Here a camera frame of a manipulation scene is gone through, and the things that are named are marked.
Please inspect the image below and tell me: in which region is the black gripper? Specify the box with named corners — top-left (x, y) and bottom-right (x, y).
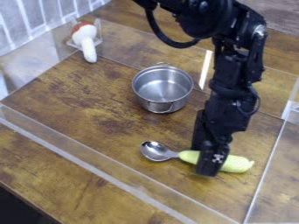
top-left (190, 95), bottom-right (260, 177)

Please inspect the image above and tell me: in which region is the red white toy mushroom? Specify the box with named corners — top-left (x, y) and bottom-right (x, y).
top-left (70, 21), bottom-right (97, 63)

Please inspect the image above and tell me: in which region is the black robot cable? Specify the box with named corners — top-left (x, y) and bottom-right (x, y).
top-left (144, 8), bottom-right (201, 49)

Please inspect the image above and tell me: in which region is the clear acrylic enclosure wall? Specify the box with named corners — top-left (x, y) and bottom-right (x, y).
top-left (0, 103), bottom-right (237, 224)

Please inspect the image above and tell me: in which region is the small steel pot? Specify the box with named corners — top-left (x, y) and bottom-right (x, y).
top-left (132, 64), bottom-right (193, 114)

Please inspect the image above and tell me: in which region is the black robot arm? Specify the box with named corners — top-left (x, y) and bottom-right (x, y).
top-left (132, 0), bottom-right (266, 177)

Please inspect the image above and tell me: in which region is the green handled metal spoon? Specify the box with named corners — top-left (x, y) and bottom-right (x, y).
top-left (140, 141), bottom-right (254, 173)

